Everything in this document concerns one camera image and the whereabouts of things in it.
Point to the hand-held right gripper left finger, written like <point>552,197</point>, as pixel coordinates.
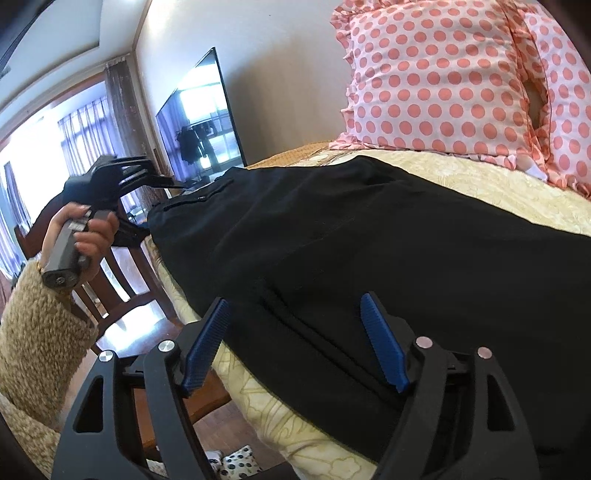
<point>206,338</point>

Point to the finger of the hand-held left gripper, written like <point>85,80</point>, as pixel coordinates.
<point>166,181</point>
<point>130,232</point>

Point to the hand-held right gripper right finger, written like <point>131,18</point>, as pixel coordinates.
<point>387,351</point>

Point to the black pants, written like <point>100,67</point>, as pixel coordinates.
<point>369,240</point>

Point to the person's left forearm beige sleeve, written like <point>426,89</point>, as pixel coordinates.
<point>39,350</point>

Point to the dark wooden chair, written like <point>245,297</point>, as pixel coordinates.
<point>115,286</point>

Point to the black flat television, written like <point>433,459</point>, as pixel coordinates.
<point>203,117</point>

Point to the sheer purple window curtain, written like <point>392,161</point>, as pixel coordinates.
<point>85,134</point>

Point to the brown curtain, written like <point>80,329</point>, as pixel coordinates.
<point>127,106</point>

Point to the yellow floral bed sheet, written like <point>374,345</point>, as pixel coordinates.
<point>286,429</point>

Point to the white black spotted slipper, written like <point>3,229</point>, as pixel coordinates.
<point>238,464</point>

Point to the pink polka dot pillow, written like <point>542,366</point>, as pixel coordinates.
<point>561,92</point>
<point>431,76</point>

